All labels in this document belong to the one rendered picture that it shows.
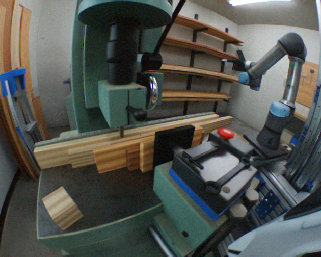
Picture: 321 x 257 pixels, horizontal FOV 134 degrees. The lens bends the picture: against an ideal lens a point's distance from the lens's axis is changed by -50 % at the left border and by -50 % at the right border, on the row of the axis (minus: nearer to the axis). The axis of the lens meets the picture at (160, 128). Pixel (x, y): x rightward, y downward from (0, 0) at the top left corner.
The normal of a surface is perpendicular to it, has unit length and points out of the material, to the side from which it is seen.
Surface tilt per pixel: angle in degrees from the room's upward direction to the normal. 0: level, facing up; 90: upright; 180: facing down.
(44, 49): 90
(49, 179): 0
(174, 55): 90
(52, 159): 90
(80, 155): 90
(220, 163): 0
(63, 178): 0
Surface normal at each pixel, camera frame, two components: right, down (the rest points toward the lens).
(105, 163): 0.52, 0.42
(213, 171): 0.08, -0.89
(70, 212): 0.84, 0.30
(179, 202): -0.85, 0.17
